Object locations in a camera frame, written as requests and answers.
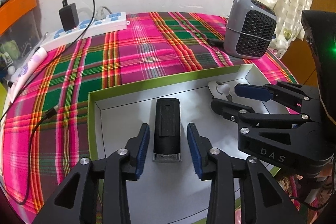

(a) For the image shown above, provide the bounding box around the white oval knob piece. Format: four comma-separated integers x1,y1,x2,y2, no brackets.
208,80,234,101

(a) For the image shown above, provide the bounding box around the white tube purple print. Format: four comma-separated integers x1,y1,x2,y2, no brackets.
7,47,48,103

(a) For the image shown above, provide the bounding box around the black charger adapter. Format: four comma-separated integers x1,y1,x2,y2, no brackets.
58,3,80,30

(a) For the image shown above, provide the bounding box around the white plug grey cord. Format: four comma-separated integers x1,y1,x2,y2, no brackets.
94,5,113,21

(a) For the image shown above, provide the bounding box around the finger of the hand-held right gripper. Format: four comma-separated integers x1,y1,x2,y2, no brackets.
211,98,317,131
234,81,319,115

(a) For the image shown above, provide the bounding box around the wooden cabinet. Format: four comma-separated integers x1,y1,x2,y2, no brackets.
278,0,336,88

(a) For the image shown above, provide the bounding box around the black plug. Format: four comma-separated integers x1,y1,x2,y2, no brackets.
207,39,224,48

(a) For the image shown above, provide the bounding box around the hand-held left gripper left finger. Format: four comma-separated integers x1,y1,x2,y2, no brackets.
31,123,151,224

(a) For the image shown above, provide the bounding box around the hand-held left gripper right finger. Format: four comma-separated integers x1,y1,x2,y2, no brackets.
187,122,306,224

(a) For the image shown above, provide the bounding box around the black rectangular lamp device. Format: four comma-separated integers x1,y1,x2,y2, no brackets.
152,98,181,163

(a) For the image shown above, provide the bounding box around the grey portable heater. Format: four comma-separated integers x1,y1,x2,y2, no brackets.
224,0,278,59

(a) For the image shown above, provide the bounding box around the pink green plaid tablecloth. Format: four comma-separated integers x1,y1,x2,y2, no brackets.
0,11,300,224

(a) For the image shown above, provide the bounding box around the orange-lid clear storage box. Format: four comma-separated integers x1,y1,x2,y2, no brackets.
0,0,40,72

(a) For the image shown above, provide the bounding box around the green-rimmed white box tray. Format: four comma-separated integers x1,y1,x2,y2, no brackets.
88,63,302,214

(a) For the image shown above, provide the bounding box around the black charging cable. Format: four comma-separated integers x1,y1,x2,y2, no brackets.
0,0,95,206

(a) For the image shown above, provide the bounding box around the white blue power strip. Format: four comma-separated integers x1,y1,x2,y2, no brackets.
39,11,130,52

